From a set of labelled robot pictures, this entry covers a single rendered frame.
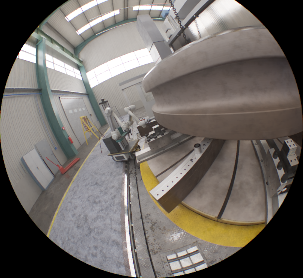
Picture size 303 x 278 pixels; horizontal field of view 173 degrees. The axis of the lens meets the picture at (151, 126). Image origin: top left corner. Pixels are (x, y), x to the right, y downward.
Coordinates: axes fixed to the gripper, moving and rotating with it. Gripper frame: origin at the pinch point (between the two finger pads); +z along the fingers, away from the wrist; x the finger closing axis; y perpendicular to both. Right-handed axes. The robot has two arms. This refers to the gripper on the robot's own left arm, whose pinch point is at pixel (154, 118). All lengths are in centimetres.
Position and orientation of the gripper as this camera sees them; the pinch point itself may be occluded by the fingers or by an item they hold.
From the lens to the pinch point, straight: 226.6
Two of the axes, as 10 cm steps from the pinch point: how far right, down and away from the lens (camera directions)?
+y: -3.7, -8.8, -3.0
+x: -0.8, -3.0, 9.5
